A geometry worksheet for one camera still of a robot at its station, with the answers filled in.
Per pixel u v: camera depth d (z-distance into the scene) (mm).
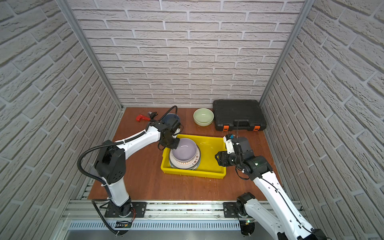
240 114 1080
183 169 829
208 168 873
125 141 508
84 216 725
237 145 541
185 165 852
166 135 653
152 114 1137
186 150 899
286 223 394
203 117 1089
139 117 1113
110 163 472
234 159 606
